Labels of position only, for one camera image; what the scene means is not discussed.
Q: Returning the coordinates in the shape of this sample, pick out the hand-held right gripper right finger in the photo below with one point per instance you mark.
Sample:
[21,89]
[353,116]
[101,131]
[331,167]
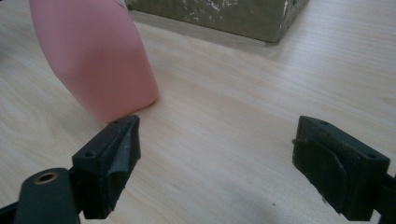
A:
[339,168]

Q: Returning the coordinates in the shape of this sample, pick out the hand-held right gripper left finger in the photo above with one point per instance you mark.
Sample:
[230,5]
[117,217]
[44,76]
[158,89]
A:
[106,168]

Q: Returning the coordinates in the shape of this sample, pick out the grey stone block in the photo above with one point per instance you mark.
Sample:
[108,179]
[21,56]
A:
[224,15]

